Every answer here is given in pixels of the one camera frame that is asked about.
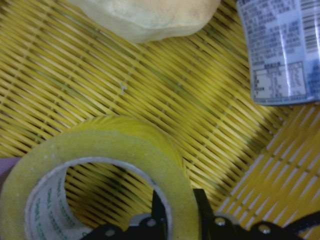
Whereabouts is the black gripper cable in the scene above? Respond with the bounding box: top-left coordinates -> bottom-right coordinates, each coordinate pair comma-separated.
282,211 -> 320,237

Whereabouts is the small labelled can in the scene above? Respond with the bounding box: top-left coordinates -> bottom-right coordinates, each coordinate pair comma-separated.
236,0 -> 320,106

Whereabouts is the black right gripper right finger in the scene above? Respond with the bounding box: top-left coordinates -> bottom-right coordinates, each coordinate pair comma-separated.
193,188 -> 214,240

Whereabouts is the yellow packing tape roll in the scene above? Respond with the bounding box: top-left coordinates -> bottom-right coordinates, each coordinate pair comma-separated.
0,115 -> 201,240

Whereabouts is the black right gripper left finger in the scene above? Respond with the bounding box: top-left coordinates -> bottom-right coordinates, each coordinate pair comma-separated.
150,190 -> 168,240

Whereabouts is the yellow plastic tray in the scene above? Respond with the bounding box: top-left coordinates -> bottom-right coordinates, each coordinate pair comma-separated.
0,0 -> 320,228

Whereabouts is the pale bread piece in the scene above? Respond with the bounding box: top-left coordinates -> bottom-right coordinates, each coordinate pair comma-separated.
70,0 -> 221,43

